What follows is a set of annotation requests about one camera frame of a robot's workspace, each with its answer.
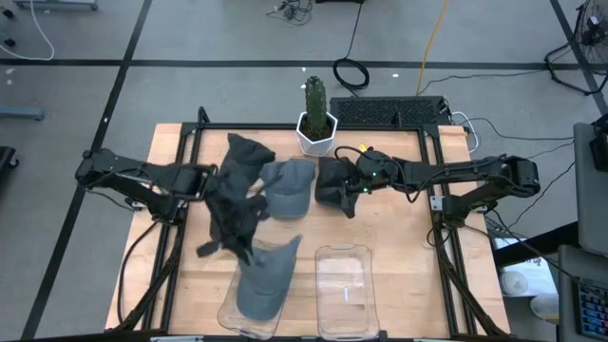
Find white faceted plant pot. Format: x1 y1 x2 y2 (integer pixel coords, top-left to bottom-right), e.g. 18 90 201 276
294 110 340 159

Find black metal beam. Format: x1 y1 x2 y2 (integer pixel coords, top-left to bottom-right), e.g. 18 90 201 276
491 220 580 268

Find black coiled cable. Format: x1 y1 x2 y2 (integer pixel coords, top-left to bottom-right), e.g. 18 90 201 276
332 0 371 92

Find yellow cable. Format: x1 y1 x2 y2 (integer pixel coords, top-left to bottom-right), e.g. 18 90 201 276
415 0 450 98

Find white floor cable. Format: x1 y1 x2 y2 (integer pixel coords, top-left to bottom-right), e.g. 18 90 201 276
0 0 56 63

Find clear plastic bin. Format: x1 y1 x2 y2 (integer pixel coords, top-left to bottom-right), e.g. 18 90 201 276
216 236 299 341
313 242 382 342

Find grey laptop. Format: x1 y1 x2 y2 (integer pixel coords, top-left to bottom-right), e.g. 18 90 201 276
572 121 608 258

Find black aluminium table frame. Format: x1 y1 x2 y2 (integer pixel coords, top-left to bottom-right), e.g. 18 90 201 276
112 105 513 341

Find white cable loop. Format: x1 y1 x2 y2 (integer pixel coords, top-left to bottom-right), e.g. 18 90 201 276
449 110 481 155

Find keyboard with blue keys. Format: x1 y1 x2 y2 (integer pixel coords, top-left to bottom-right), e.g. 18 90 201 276
576 278 608 341

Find tangled black cables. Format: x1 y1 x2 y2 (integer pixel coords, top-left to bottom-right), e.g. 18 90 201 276
264 0 315 26

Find white paper roll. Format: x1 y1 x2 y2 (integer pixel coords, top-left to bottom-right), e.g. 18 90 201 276
498 269 530 297

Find green cactus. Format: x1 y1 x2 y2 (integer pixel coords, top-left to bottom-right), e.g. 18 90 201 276
304 75 330 138

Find grey-blue baseball cap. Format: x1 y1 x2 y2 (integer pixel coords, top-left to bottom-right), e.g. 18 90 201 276
257 158 318 220
235 233 304 323

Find black standing fan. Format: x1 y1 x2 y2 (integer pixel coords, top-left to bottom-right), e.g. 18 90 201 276
542 0 608 97

